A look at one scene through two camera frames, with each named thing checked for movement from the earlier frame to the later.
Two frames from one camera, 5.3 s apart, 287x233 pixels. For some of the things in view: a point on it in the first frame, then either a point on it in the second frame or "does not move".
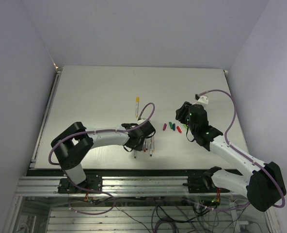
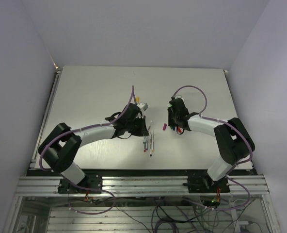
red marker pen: (145, 145) does not move
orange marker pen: (152, 144) does not move
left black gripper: (137, 147) to (142, 131)
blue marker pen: (151, 147) does not move
